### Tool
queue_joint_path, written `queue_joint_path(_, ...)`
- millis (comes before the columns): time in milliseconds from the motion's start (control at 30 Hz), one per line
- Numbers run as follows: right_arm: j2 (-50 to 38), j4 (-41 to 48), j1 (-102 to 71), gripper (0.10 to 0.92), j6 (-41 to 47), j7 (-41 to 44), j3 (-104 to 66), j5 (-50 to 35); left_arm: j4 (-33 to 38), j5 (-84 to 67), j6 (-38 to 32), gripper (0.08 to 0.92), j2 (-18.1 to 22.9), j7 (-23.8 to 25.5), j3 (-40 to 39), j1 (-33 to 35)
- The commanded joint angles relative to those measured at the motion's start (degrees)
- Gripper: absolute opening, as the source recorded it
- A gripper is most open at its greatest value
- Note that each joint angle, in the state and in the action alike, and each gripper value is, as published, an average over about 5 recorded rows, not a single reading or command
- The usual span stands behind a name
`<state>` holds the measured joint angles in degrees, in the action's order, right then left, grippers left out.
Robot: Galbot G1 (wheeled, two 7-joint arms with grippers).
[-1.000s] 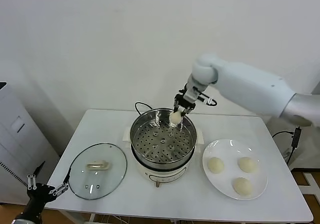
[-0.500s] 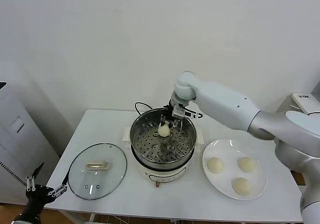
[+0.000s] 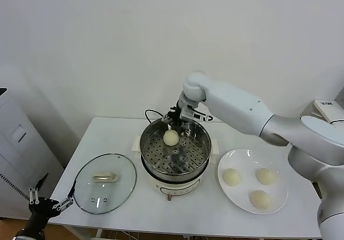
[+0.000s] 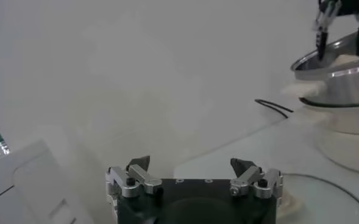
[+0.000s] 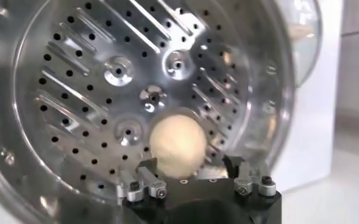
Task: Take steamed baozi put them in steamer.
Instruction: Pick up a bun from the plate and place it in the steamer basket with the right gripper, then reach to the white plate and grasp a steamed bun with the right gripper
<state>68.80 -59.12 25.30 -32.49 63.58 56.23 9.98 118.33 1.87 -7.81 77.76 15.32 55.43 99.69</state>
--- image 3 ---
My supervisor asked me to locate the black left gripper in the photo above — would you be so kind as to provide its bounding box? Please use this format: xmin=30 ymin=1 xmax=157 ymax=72
xmin=28 ymin=172 xmax=79 ymax=221

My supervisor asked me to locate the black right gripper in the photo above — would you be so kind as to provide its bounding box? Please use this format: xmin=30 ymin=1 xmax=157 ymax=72
xmin=161 ymin=103 xmax=193 ymax=136

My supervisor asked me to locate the white steamed baozi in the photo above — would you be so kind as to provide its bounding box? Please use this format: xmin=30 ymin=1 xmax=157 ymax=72
xmin=163 ymin=129 xmax=180 ymax=147
xmin=255 ymin=168 xmax=277 ymax=186
xmin=249 ymin=190 xmax=271 ymax=210
xmin=223 ymin=168 xmax=241 ymax=186

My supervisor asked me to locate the round glass pot lid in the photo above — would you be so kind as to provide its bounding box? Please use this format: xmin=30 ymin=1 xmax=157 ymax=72
xmin=73 ymin=152 xmax=138 ymax=215

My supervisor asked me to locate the stainless steel steamer basket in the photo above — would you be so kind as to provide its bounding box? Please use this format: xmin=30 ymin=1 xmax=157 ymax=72
xmin=132 ymin=115 xmax=220 ymax=181

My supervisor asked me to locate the grey white cabinet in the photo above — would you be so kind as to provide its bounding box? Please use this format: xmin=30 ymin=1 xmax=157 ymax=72
xmin=0 ymin=87 xmax=65 ymax=221

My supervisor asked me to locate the cream electric cooker base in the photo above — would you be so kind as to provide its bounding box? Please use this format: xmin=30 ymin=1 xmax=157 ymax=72
xmin=141 ymin=154 xmax=217 ymax=202

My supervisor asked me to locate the large white round plate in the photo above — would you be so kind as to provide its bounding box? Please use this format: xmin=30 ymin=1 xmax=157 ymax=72
xmin=217 ymin=148 xmax=290 ymax=215

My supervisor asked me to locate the white side desk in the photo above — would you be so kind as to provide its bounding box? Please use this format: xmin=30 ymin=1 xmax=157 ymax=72
xmin=313 ymin=99 xmax=344 ymax=125

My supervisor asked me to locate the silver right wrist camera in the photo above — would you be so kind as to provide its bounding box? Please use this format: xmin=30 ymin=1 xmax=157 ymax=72
xmin=181 ymin=107 xmax=195 ymax=121

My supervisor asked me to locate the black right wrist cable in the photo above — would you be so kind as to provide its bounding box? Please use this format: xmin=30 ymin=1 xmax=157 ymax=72
xmin=193 ymin=112 xmax=213 ymax=122

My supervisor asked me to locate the black cooker power cable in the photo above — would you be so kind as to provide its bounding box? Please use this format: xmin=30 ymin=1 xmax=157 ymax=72
xmin=145 ymin=109 xmax=165 ymax=124

